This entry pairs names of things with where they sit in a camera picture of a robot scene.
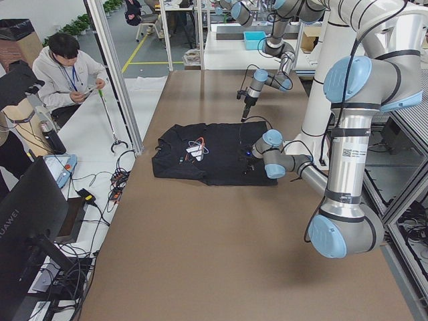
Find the black computer monitor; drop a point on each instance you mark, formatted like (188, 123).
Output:
(32, 214)

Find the blue plastic bin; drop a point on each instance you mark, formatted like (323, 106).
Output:
(254, 40)

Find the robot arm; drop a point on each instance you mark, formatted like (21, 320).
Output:
(275, 46)
(385, 78)

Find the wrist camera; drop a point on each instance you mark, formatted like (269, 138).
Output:
(241, 93)

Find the grabber reacher tool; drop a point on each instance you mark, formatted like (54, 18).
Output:
(116, 141)

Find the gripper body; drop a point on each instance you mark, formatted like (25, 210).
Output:
(247, 100)
(248, 160)

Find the aluminium frame post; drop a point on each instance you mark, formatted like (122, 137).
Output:
(101, 30)

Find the black printed t-shirt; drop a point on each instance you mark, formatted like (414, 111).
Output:
(209, 153)

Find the seated person white hoodie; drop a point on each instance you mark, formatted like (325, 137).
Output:
(68, 74)

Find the blue teach pendant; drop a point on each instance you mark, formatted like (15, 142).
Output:
(61, 166)

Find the orange power strip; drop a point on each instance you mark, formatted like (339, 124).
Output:
(118, 182)

